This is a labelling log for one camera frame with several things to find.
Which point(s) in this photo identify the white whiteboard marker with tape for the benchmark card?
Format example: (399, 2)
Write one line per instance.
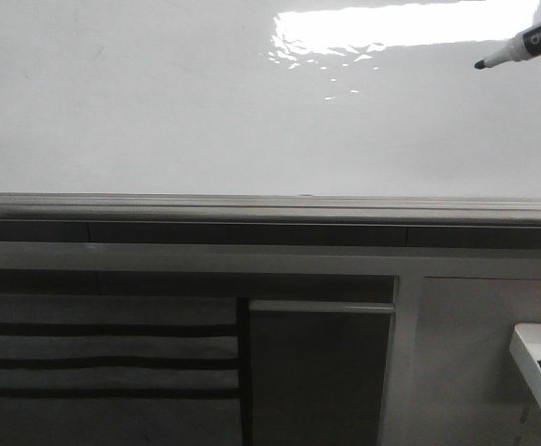
(525, 45)

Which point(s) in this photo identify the grey cabinet with drawers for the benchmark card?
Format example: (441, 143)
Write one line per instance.
(138, 333)

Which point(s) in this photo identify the white whiteboard with aluminium frame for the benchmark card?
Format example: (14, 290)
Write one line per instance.
(360, 111)

